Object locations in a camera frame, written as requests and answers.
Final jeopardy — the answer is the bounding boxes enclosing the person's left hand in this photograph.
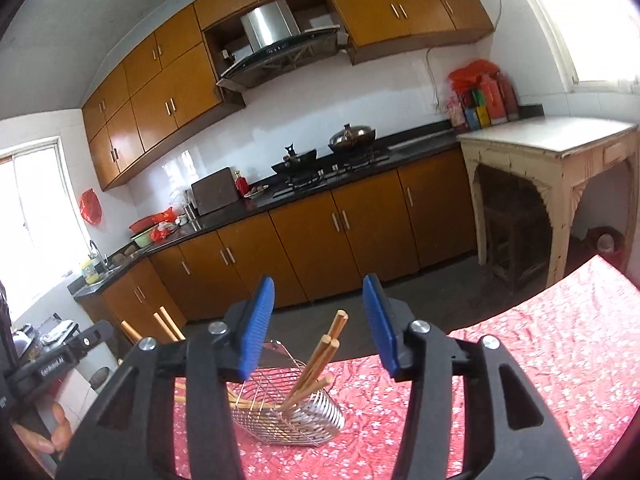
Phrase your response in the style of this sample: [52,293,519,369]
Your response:
[12,402,73,461]

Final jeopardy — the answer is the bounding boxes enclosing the white wall cable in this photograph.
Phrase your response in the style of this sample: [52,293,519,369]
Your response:
[425,0,503,111]

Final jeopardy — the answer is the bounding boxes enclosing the red plastic bag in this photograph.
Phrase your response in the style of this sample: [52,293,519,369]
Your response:
[150,206,177,243]

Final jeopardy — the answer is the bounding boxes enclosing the pink packet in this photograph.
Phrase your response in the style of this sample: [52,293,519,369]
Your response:
[448,95,468,128]

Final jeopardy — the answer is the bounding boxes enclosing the red bag of bottles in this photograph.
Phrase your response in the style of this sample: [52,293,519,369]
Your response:
[447,59,519,126]

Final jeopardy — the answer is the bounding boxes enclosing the metal wire utensil holder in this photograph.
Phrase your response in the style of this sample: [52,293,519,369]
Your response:
[220,339,347,448]

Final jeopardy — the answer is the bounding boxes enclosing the wooden lower cabinets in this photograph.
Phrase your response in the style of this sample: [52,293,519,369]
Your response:
[75,149,478,341]

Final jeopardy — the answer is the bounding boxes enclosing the black kitchen countertop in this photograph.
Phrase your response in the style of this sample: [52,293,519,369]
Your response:
[67,105,544,302]

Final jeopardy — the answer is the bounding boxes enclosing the red floral tablecloth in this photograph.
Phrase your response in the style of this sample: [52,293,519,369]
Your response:
[170,255,640,480]

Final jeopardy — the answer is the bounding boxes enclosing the window beside white table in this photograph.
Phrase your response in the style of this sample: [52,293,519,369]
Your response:
[505,0,640,91]

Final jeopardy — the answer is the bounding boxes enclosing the dark cutting board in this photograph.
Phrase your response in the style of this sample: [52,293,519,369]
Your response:
[191,167,240,217]

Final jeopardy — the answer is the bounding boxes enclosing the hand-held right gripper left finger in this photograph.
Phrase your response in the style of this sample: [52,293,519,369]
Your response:
[55,275,276,480]

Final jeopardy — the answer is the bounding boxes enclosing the black wok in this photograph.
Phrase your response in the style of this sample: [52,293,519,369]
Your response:
[271,144,318,175]

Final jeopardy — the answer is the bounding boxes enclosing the colourful box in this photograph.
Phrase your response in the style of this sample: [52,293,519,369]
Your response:
[462,89,492,130]

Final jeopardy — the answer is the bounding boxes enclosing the black gas stove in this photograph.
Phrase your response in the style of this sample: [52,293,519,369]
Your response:
[272,152,391,196]

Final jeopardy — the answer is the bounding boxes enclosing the steel sink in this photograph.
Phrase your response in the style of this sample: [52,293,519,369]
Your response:
[95,262,131,281]

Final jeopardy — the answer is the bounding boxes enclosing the wooden upper cabinets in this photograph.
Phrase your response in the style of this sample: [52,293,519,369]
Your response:
[81,0,496,191]

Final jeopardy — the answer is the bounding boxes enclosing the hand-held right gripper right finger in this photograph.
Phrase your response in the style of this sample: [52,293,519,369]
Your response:
[362,273,584,480]

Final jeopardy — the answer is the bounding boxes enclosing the red bag on wall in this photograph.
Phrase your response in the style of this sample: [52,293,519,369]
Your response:
[79,188,102,224]

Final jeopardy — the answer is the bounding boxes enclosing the lidded metal pan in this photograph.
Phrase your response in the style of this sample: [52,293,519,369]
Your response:
[328,123,377,153]

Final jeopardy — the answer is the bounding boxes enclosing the dark wooden stool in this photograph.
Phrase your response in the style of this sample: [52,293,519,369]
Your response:
[482,180,551,291]

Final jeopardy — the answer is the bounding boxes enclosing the white plastic bag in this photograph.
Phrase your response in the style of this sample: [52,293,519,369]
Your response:
[167,187,193,211]

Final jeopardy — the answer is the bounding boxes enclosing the window beside sink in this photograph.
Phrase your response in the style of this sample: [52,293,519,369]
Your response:
[0,137,81,321]

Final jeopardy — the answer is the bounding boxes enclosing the wooden cabinets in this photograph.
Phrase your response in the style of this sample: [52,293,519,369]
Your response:
[75,149,478,341]
[81,0,496,191]

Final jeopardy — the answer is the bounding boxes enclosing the worn white side table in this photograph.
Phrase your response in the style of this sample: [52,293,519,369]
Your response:
[456,116,640,288]

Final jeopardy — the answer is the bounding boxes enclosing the red bucket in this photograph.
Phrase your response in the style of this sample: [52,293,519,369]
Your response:
[585,227,628,271]

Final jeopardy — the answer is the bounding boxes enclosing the white floral appliance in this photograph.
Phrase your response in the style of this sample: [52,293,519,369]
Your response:
[12,312,123,411]

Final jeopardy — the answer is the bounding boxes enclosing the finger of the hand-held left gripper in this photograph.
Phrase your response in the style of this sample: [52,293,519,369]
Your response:
[64,321,116,361]

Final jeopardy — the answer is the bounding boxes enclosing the steel range hood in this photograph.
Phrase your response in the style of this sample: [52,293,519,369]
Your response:
[216,1,348,92]

